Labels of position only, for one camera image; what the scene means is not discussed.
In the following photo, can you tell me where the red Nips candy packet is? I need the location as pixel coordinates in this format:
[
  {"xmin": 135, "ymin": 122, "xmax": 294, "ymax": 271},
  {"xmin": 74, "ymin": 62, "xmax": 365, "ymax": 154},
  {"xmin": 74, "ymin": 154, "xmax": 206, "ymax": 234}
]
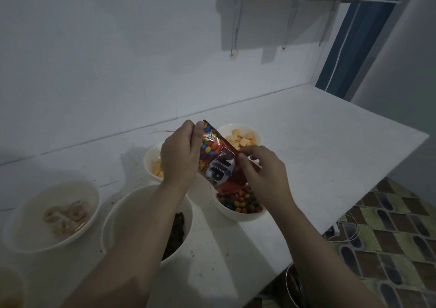
[{"xmin": 198, "ymin": 119, "xmax": 261, "ymax": 195}]

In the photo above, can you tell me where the person's left forearm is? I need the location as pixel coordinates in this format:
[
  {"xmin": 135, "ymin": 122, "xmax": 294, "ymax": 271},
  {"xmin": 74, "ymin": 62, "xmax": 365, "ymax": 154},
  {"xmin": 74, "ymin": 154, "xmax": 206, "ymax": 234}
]
[{"xmin": 61, "ymin": 180, "xmax": 184, "ymax": 308}]

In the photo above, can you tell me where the person's left hand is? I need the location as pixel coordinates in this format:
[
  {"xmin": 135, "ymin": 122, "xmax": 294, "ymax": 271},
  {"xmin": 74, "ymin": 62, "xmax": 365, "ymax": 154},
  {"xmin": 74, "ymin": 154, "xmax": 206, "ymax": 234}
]
[{"xmin": 160, "ymin": 119, "xmax": 206, "ymax": 193}]

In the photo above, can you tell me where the pile of colourful candies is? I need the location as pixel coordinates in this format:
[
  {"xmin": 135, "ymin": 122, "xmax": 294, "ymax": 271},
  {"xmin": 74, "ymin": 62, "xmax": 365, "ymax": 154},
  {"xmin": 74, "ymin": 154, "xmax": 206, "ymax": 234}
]
[{"xmin": 217, "ymin": 185, "xmax": 264, "ymax": 214}]

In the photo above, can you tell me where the large white bowl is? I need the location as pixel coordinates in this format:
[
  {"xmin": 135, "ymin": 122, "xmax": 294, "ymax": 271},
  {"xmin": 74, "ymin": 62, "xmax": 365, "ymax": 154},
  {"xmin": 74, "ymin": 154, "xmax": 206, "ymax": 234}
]
[
  {"xmin": 0, "ymin": 267, "xmax": 27, "ymax": 308},
  {"xmin": 209, "ymin": 183, "xmax": 267, "ymax": 223},
  {"xmin": 101, "ymin": 184, "xmax": 193, "ymax": 268}
]

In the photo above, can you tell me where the person's right forearm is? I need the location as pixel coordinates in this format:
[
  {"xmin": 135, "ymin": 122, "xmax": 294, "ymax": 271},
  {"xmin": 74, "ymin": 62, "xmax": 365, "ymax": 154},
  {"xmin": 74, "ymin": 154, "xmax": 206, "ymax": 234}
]
[{"xmin": 272, "ymin": 202, "xmax": 387, "ymax": 308}]

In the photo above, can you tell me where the small white bowl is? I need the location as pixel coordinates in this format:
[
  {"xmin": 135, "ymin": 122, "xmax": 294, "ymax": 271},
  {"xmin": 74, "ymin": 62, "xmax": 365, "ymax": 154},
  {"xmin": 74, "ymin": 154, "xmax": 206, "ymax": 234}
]
[
  {"xmin": 216, "ymin": 123, "xmax": 263, "ymax": 150},
  {"xmin": 143, "ymin": 142, "xmax": 165, "ymax": 182},
  {"xmin": 2, "ymin": 181, "xmax": 101, "ymax": 254}
]

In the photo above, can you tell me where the white cable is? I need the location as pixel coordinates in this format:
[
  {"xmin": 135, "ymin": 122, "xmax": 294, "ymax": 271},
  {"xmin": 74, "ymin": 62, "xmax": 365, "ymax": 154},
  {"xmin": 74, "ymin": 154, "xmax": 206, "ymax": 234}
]
[
  {"xmin": 325, "ymin": 4, "xmax": 358, "ymax": 92},
  {"xmin": 327, "ymin": 210, "xmax": 360, "ymax": 243}
]

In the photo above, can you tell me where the pile of dark seeds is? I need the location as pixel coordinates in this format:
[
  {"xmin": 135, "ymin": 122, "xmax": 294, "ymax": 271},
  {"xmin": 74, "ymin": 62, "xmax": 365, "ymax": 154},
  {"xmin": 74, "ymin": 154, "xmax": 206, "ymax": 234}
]
[{"xmin": 162, "ymin": 211, "xmax": 186, "ymax": 261}]

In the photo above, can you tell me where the person's right hand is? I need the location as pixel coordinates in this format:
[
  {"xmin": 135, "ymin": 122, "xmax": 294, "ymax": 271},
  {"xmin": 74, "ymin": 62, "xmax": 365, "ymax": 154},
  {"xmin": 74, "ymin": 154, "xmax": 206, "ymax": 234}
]
[{"xmin": 237, "ymin": 145, "xmax": 297, "ymax": 216}]

